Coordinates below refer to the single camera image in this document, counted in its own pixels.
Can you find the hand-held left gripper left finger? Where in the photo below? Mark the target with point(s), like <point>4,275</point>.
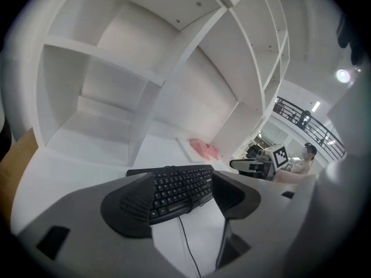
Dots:
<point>87,219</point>

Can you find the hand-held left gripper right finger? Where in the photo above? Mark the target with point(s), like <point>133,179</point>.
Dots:
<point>255,227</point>

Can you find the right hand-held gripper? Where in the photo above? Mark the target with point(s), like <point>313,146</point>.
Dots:
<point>278,158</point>

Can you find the black keyboard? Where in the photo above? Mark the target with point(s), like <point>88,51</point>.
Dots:
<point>179,184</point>

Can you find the person's right forearm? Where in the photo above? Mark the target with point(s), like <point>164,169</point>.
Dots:
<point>290,177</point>

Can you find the pink towel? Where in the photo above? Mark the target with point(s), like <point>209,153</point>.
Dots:
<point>214,153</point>
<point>200,148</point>

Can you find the white table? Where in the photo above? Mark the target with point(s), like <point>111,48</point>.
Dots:
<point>72,169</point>

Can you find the brown cardboard box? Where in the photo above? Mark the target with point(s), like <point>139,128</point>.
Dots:
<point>17,169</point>

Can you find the black metal railing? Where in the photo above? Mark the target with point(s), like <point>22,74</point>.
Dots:
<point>337,148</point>

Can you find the round ceiling light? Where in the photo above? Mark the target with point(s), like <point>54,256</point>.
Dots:
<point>342,75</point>

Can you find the white shelf hutch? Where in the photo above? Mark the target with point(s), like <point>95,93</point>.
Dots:
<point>145,54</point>

